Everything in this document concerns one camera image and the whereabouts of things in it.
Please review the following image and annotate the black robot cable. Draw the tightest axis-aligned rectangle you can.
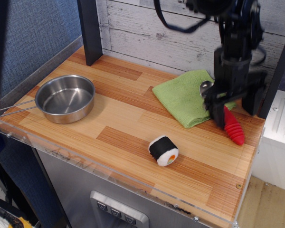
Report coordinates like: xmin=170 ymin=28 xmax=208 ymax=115
xmin=153 ymin=0 xmax=217 ymax=34

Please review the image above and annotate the silver button control panel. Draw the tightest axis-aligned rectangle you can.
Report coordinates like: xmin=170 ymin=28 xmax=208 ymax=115
xmin=90 ymin=190 xmax=149 ymax=228

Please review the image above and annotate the stainless steel pot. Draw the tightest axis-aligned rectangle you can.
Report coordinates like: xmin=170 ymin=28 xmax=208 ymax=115
xmin=0 ymin=75 xmax=95 ymax=124

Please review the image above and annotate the dark frame post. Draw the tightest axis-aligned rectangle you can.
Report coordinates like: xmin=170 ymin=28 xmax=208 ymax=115
xmin=77 ymin=0 xmax=103 ymax=66
xmin=258 ymin=45 xmax=285 ymax=119

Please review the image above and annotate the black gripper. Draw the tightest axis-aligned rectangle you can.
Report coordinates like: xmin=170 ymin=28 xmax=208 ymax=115
xmin=204 ymin=47 xmax=267 ymax=129

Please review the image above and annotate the white metal side unit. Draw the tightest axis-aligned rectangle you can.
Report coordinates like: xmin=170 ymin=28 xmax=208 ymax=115
xmin=252 ymin=90 xmax=285 ymax=190

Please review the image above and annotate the red handled metal spoon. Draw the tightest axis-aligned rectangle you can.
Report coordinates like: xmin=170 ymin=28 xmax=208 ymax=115
xmin=199 ymin=80 xmax=245 ymax=145

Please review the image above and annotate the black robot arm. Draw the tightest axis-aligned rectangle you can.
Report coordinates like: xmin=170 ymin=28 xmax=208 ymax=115
xmin=186 ymin=0 xmax=267 ymax=128

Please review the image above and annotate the plush sushi roll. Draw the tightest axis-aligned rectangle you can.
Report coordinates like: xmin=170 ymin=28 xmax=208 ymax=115
xmin=148 ymin=135 xmax=179 ymax=167

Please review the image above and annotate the dark left frame post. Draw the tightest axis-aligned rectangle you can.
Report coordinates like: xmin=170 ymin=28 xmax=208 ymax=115
xmin=77 ymin=0 xmax=103 ymax=66

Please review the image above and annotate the yellow black bag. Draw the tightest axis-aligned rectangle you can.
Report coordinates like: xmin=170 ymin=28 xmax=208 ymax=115
xmin=0 ymin=207 xmax=34 ymax=228

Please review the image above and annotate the clear acrylic table guard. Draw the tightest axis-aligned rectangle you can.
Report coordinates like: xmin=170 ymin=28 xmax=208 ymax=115
xmin=0 ymin=112 xmax=265 ymax=228

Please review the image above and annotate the green folded cloth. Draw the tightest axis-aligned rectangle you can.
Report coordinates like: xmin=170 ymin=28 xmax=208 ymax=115
xmin=152 ymin=69 xmax=237 ymax=129

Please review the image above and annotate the dark right frame post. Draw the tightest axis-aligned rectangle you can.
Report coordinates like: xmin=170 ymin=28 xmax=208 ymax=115
xmin=258 ymin=45 xmax=285 ymax=119

